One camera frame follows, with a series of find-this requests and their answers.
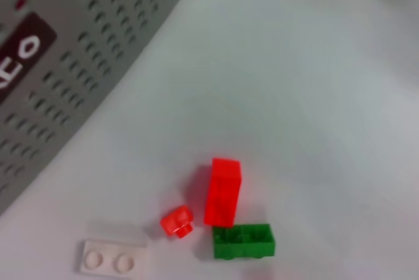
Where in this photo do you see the grey-green perforated storage bin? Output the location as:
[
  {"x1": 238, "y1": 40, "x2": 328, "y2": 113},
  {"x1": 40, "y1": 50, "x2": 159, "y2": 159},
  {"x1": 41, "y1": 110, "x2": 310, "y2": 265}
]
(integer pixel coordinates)
[{"x1": 0, "y1": 0, "x2": 204, "y2": 216}]

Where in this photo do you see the orange-red sloped brick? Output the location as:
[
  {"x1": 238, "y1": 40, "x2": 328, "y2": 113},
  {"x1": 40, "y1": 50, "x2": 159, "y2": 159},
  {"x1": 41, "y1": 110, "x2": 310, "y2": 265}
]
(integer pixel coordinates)
[{"x1": 203, "y1": 157, "x2": 244, "y2": 228}]

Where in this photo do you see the small orange-red brick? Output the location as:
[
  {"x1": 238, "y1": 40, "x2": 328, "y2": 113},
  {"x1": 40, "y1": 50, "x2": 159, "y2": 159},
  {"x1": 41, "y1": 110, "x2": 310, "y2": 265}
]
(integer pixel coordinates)
[{"x1": 159, "y1": 205, "x2": 194, "y2": 239}]

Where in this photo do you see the green toy brick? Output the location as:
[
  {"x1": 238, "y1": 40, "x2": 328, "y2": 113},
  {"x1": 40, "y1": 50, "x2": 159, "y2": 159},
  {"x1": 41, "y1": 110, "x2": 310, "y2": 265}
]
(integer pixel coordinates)
[{"x1": 212, "y1": 223, "x2": 277, "y2": 260}]

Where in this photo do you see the tiny white brick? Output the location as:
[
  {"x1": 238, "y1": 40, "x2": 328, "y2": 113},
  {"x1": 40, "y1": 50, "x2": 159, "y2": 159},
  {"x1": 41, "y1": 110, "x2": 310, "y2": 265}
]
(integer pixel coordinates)
[{"x1": 79, "y1": 239, "x2": 149, "y2": 276}]

